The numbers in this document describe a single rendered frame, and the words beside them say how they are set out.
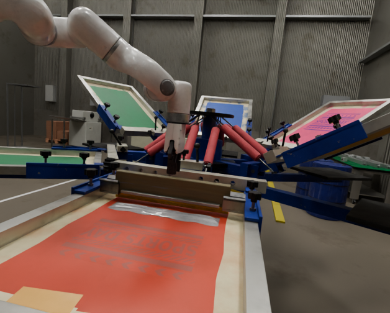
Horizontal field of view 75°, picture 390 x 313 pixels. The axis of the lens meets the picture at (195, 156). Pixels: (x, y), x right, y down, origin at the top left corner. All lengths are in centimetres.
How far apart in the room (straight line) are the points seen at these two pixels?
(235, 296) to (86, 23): 71
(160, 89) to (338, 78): 892
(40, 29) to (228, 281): 71
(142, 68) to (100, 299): 55
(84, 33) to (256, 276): 70
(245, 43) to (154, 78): 879
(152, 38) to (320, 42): 569
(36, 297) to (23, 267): 10
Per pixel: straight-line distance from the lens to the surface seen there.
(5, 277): 60
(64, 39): 89
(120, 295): 51
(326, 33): 974
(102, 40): 78
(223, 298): 51
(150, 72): 74
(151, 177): 89
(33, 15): 76
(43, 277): 57
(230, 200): 84
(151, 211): 84
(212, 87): 929
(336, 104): 261
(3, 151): 193
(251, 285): 50
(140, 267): 57
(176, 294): 51
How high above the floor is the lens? 126
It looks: 8 degrees down
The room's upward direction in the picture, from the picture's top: 6 degrees clockwise
